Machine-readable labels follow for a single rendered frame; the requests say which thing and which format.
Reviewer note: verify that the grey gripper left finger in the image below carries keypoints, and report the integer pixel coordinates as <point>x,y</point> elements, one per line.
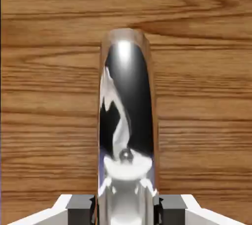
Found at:
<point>78,209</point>

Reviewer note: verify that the light wood cabinet door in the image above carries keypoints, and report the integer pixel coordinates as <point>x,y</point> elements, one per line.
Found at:
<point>49,91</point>

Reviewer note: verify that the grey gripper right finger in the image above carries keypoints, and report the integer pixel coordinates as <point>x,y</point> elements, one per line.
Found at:
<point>173,209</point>

